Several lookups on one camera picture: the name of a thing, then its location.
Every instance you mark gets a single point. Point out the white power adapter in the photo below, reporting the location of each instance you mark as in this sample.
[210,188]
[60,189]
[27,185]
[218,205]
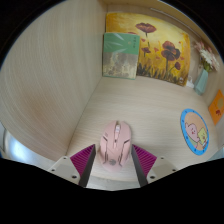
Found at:
[190,82]

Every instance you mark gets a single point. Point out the yellow poppy flower painting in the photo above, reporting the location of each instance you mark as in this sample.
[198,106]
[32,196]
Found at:
[163,50]

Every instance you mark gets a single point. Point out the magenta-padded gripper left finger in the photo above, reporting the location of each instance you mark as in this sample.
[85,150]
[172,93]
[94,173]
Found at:
[81,161]

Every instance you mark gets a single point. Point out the orange book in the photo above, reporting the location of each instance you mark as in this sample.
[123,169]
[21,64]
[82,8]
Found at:
[217,107]

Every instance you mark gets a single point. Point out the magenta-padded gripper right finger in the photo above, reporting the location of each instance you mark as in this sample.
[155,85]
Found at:
[146,161]

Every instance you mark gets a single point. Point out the pink computer mouse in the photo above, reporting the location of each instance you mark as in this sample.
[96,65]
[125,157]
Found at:
[115,146]

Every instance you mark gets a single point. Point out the pink and white flower bouquet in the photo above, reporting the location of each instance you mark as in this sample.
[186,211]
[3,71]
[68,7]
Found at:
[207,58]

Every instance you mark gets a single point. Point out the green and beige book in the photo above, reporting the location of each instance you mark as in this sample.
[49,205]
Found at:
[120,56]

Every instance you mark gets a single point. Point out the pale teal faceted vase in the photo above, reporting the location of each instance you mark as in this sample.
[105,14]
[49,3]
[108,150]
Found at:
[201,82]

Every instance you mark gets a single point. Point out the round blue-rimmed cartoon mouse pad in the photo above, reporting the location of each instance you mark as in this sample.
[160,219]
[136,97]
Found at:
[195,131]

